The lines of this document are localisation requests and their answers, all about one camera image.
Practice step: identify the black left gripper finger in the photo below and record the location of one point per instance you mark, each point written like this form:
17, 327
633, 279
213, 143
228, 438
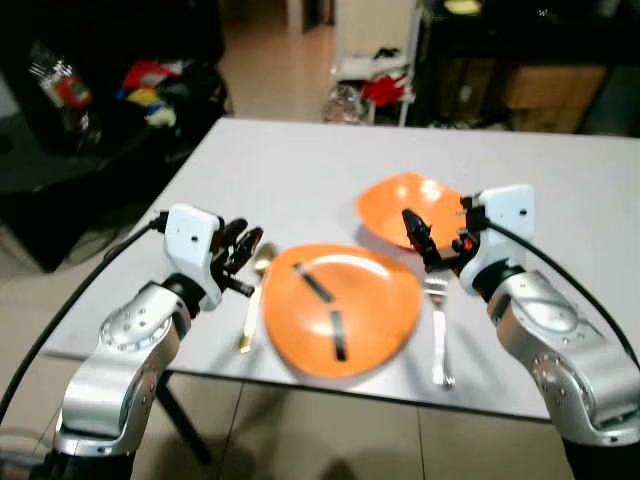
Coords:
238, 230
250, 248

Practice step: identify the black table leg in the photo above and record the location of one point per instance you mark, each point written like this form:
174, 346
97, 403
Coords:
185, 425

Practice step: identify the dark shelf cabinet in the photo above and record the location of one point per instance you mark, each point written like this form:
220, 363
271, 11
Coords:
540, 40

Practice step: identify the clear plastic bag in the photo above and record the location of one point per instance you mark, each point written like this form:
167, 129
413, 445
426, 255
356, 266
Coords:
343, 104

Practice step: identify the silver fork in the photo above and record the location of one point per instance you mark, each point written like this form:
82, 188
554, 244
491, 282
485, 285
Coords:
441, 350

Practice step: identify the black storage cabinet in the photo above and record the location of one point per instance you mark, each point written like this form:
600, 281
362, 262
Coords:
60, 200

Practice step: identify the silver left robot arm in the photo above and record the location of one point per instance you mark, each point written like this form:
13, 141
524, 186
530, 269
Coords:
120, 370

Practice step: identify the orange bowl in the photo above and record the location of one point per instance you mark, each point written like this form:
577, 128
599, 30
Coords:
395, 205

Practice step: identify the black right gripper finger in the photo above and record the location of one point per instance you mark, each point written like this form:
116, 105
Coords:
432, 256
415, 228

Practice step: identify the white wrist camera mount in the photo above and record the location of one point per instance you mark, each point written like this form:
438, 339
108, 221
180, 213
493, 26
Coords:
508, 220
190, 240

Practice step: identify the red toy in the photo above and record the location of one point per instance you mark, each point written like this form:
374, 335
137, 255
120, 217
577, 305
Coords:
150, 73

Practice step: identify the yellow toy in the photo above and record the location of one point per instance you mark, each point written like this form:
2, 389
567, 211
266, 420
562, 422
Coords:
142, 96

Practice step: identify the orange plate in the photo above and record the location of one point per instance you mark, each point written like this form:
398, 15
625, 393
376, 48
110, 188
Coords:
385, 300

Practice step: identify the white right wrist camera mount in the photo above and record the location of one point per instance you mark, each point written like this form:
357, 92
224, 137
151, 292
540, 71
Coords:
508, 220

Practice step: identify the red cloth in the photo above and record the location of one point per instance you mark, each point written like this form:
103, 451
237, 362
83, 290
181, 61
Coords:
385, 90

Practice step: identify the yellow flat item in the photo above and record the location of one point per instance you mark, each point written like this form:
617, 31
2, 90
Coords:
463, 6

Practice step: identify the black strip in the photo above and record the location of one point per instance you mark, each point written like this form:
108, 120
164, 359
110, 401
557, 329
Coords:
340, 336
314, 282

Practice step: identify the white shelf unit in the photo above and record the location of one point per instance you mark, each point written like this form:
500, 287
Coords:
375, 30

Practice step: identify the clear bottle with red label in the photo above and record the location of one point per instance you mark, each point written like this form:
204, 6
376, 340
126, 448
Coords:
68, 90

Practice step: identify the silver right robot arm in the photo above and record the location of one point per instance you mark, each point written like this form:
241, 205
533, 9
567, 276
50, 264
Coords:
570, 350

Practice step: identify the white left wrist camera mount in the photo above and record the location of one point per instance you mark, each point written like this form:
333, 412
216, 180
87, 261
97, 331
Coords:
190, 240

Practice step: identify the yellow-green toy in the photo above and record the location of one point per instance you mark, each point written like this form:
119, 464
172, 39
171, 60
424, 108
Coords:
162, 116

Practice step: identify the brown cardboard box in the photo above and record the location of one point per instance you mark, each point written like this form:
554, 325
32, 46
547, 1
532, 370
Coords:
550, 95

